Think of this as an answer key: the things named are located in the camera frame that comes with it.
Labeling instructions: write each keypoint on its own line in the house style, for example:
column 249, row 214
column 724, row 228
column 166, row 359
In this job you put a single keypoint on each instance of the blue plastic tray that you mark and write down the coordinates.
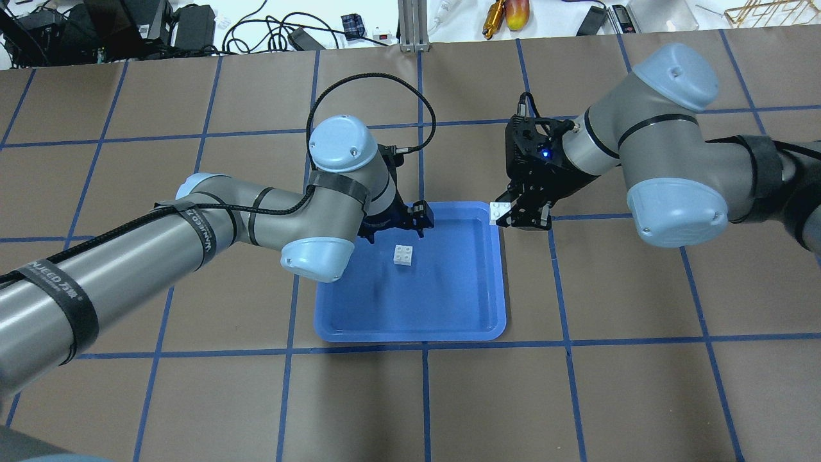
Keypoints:
column 453, row 291

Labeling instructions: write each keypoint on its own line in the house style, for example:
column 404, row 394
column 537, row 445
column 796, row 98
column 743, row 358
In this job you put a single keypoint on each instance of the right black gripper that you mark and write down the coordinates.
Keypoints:
column 550, row 180

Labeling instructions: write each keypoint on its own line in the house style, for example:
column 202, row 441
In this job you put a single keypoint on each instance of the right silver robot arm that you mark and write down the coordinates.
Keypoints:
column 682, row 190

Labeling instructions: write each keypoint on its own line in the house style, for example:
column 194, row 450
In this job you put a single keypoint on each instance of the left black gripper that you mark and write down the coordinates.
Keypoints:
column 392, row 217

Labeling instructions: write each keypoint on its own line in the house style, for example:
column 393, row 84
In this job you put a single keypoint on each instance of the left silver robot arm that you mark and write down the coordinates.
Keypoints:
column 54, row 309

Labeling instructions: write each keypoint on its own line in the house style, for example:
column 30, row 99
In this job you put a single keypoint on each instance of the aluminium frame post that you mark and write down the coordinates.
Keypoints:
column 413, row 26

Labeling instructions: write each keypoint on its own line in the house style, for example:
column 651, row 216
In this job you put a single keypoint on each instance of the white block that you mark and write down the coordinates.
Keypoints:
column 499, row 213
column 403, row 255

